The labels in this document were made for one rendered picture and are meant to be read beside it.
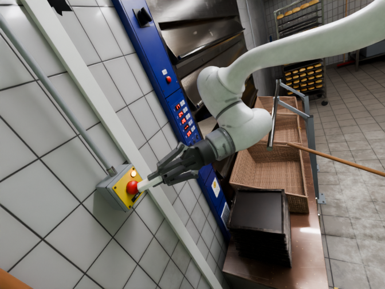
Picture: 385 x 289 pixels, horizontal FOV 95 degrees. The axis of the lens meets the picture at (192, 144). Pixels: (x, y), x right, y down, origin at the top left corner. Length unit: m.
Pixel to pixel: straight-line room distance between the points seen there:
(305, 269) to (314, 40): 1.08
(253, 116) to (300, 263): 0.93
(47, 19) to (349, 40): 0.65
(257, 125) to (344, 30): 0.26
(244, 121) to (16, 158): 0.54
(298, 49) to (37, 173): 0.63
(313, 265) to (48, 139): 1.26
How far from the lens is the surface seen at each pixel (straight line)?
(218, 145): 0.50
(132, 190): 0.54
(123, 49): 0.75
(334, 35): 0.46
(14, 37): 0.54
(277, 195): 1.15
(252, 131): 0.53
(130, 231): 0.68
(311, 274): 1.26
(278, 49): 0.49
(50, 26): 0.62
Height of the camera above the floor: 1.72
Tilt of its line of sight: 26 degrees down
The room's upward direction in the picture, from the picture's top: 24 degrees counter-clockwise
